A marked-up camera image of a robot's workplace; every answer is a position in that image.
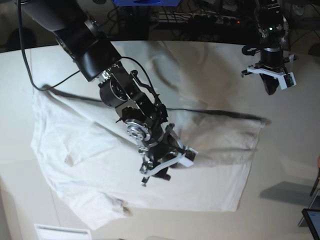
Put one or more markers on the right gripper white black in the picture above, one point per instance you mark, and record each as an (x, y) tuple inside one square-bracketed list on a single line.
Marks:
[(170, 152)]

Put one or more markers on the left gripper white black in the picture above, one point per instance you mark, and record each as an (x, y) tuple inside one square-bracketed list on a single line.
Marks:
[(273, 72)]

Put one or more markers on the white T-shirt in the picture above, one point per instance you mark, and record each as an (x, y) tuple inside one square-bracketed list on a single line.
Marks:
[(89, 161)]

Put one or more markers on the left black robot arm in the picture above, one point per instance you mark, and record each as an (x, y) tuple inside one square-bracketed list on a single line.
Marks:
[(273, 29)]

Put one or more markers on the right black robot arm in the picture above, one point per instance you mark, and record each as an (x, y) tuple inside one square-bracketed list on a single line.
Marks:
[(137, 104)]

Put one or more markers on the black power strip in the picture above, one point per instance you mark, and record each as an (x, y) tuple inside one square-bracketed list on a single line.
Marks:
[(216, 19)]

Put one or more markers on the tablet on stand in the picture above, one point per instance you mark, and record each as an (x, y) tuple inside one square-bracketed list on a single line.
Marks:
[(311, 216)]

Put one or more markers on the white paper sheet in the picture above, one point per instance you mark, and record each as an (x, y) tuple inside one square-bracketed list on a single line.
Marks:
[(47, 232)]

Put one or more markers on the blue box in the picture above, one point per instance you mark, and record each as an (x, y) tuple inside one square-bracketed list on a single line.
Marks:
[(130, 3)]

